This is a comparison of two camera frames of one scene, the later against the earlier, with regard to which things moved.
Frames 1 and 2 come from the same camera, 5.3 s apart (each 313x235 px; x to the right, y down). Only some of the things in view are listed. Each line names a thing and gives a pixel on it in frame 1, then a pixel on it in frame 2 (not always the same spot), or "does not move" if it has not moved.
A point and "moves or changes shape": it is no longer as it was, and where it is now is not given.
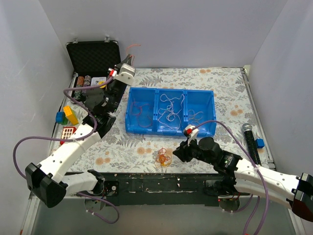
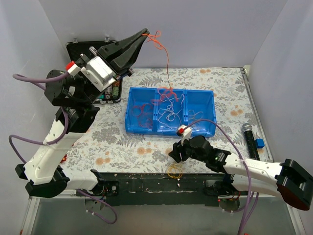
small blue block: (259, 143) does not move
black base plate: (190, 189) does not move
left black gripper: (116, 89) to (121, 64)
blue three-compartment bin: (169, 111) does not move
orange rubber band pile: (164, 161) to (175, 172)
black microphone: (247, 129) does not move
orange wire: (132, 55) moves or changes shape
